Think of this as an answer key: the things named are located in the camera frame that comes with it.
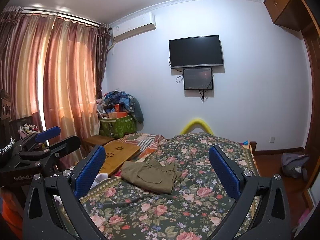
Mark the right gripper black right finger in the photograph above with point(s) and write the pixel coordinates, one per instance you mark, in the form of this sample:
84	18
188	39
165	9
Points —
271	219

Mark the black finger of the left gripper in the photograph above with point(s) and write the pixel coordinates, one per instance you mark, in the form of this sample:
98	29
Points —
35	140
50	157

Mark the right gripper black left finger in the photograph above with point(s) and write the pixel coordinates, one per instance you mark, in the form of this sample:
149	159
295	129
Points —
41	218

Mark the olive green pants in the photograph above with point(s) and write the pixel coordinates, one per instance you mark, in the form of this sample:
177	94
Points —
151	176

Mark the orange sleeve forearm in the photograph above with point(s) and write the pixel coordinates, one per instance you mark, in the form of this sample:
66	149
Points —
12	212

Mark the grey backpack on floor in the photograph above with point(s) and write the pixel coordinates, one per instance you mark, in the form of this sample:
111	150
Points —
293	165

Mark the green floral storage bag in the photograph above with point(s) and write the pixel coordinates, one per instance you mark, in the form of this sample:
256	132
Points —
118	127

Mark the pile of blue clothes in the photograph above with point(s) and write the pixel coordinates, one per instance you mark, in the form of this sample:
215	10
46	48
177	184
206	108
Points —
127	103

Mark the pink orange curtain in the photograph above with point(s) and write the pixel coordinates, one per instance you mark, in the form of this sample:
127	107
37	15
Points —
53	67

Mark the striped patchwork blanket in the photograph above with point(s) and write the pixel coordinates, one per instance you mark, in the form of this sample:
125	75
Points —
148	144

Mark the white air conditioner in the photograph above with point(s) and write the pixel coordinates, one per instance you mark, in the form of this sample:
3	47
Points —
132	26

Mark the dark wooden cabinet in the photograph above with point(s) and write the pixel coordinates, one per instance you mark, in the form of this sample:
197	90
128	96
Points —
291	14

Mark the wall power socket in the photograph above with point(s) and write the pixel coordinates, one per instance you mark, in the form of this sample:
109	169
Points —
272	139

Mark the small wall monitor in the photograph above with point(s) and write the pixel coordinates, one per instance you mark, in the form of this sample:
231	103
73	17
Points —
198	78

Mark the wall mounted black television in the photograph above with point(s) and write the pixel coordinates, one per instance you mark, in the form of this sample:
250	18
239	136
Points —
200	51

